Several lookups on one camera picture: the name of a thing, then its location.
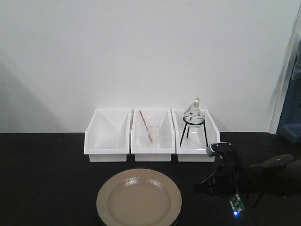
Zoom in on red glass stirring rod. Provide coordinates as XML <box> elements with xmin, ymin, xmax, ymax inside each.
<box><xmin>139</xmin><ymin>110</ymin><xmax>153</xmax><ymax>142</ymax></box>

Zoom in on right white plastic bin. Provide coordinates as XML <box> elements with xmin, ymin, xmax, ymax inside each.
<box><xmin>171</xmin><ymin>109</ymin><xmax>220</xmax><ymax>162</ymax></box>

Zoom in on beige round plate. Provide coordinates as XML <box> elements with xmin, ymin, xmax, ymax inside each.
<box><xmin>96</xmin><ymin>168</ymin><xmax>182</xmax><ymax>226</ymax></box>

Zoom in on middle white plastic bin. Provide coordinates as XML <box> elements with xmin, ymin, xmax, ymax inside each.
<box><xmin>131</xmin><ymin>109</ymin><xmax>175</xmax><ymax>161</ymax></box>

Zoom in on black wire tripod stand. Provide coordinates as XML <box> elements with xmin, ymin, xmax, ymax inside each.
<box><xmin>179</xmin><ymin>116</ymin><xmax>208</xmax><ymax>148</ymax></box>

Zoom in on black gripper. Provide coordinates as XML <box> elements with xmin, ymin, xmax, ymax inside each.
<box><xmin>193</xmin><ymin>152</ymin><xmax>249</xmax><ymax>195</ymax></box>

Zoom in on grey pegboard drying rack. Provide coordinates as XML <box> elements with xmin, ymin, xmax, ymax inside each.
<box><xmin>277</xmin><ymin>31</ymin><xmax>301</xmax><ymax>143</ymax></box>

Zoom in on clear glass beaker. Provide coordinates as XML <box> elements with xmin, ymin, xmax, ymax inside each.
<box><xmin>140</xmin><ymin>125</ymin><xmax>158</xmax><ymax>148</ymax></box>

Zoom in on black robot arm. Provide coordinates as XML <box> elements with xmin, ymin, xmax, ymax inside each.
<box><xmin>193</xmin><ymin>154</ymin><xmax>301</xmax><ymax>197</ymax></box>

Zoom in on white plastic bin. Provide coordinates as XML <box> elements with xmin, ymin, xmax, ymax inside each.
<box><xmin>131</xmin><ymin>109</ymin><xmax>175</xmax><ymax>161</ymax></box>
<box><xmin>84</xmin><ymin>109</ymin><xmax>132</xmax><ymax>162</ymax></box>
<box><xmin>171</xmin><ymin>109</ymin><xmax>220</xmax><ymax>162</ymax></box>

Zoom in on small green circuit board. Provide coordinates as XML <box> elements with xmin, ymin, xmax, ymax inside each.
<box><xmin>230</xmin><ymin>194</ymin><xmax>245</xmax><ymax>215</ymax></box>

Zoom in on left white plastic bin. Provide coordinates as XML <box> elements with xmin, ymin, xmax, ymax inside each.
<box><xmin>84</xmin><ymin>109</ymin><xmax>132</xmax><ymax>162</ymax></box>

